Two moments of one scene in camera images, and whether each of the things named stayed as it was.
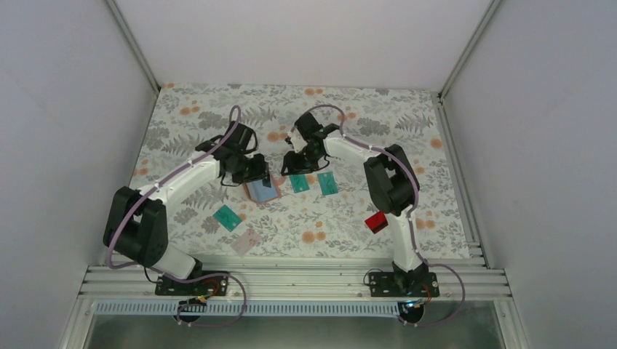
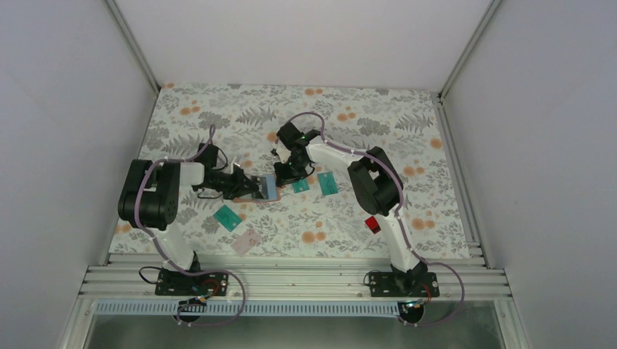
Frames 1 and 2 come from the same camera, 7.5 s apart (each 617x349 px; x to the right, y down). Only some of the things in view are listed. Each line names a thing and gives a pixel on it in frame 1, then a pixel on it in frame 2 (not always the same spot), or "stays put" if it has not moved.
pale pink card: [244, 241] stays put
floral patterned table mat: [325, 213] stays put
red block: [377, 222] stays put
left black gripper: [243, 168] -> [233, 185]
